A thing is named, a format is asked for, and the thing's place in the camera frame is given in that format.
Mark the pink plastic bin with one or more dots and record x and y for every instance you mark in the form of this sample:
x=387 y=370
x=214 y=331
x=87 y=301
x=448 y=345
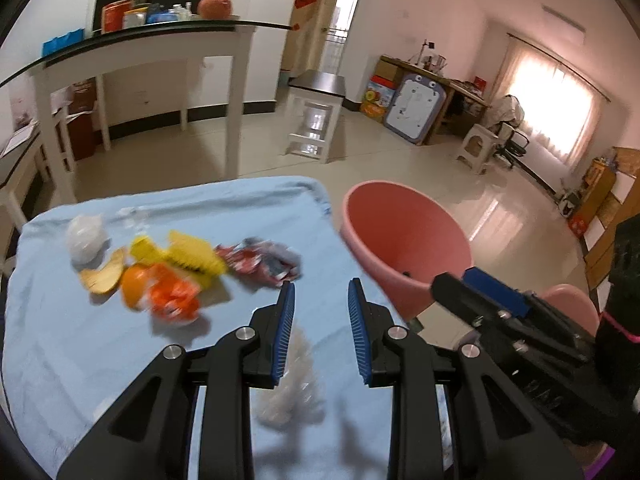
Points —
x=400 y=230

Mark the dark red carton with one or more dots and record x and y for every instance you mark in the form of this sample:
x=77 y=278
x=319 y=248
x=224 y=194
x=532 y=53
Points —
x=80 y=130

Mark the pink plastic basin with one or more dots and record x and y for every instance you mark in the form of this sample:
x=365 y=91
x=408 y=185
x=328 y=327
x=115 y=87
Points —
x=575 y=305

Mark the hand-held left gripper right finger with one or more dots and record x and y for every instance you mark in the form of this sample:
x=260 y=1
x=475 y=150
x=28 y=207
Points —
x=357 y=335

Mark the wooden desk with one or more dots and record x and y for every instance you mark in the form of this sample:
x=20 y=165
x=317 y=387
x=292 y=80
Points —
x=450 y=85

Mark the clear plastic scrap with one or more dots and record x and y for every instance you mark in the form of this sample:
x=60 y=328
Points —
x=131 y=217

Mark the round orange pomelo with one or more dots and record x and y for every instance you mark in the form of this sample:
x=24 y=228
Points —
x=215 y=6

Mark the tan fruit peel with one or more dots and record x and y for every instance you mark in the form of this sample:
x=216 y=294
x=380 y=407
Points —
x=105 y=275

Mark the white wooden chair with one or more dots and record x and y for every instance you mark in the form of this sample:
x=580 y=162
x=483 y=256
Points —
x=20 y=165

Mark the orange snack wrapper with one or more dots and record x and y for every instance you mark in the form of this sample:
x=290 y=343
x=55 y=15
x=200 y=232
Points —
x=172 y=300

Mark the yellow snack wrapper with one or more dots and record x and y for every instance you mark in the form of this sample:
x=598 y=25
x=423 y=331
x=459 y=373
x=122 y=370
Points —
x=192 y=255

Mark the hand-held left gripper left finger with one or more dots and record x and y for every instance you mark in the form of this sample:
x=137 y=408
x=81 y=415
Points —
x=282 y=335

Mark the white tissue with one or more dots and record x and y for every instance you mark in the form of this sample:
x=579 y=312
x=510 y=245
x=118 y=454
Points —
x=85 y=240

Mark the person's right forearm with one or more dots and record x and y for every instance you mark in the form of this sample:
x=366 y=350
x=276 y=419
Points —
x=592 y=462

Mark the yellow toy shelf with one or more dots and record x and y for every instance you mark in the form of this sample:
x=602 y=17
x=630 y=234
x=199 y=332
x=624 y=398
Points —
x=597 y=190

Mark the light blue cloth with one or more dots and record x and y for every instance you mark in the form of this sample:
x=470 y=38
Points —
x=75 y=360

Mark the glass-top white table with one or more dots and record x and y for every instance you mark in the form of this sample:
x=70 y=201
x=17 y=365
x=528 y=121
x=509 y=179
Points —
x=235 y=60

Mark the open doorway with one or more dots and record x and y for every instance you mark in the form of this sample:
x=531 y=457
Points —
x=345 y=25

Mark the children's drawing board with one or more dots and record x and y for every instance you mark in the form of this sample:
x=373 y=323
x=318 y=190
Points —
x=415 y=107

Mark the red and white wrapper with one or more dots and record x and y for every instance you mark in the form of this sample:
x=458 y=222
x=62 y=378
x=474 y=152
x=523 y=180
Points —
x=260 y=262

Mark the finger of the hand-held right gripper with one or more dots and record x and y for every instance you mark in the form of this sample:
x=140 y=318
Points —
x=460 y=300
x=492 y=290

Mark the blue bag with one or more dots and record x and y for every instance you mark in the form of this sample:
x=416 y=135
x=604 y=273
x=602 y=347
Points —
x=62 y=42

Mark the wall air conditioner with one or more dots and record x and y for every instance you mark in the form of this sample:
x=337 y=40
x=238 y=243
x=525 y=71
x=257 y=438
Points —
x=564 y=20

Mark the black and white box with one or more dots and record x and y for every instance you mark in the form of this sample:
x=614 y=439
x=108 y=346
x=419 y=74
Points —
x=567 y=204

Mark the small red box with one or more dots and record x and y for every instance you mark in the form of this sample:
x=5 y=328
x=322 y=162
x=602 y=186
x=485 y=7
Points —
x=480 y=83

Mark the window curtain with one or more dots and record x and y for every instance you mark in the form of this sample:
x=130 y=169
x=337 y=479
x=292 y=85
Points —
x=550 y=105

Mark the colourful printed box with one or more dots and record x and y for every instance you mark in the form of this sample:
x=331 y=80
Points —
x=377 y=97

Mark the wooden cabinet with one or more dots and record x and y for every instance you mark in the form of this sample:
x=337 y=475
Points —
x=620 y=210

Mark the dark-top white small table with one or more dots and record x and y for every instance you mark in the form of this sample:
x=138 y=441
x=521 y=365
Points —
x=320 y=82

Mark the curtain rod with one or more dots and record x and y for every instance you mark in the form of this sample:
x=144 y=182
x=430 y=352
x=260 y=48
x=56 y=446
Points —
x=560 y=62

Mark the clear plastic bag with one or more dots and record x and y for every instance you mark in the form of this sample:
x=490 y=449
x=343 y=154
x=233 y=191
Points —
x=300 y=390

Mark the blue packet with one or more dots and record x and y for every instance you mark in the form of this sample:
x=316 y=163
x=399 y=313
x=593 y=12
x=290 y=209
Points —
x=161 y=14

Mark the office chair with clothes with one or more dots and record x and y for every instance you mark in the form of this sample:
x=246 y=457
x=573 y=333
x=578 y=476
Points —
x=510 y=115

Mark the white plastic stool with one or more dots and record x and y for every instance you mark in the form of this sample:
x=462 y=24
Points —
x=475 y=147

